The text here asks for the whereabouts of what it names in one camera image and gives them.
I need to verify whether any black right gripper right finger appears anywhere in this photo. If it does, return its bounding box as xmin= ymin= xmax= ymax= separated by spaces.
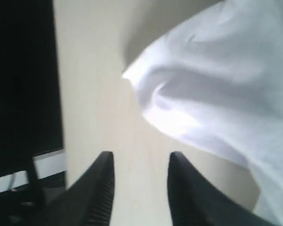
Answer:
xmin=167 ymin=152 xmax=270 ymax=226

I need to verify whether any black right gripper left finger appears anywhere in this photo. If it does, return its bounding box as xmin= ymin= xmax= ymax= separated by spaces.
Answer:
xmin=9 ymin=151 xmax=115 ymax=226

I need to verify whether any white t-shirt with red lettering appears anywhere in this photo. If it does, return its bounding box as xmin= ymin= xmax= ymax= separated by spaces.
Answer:
xmin=123 ymin=0 xmax=283 ymax=226

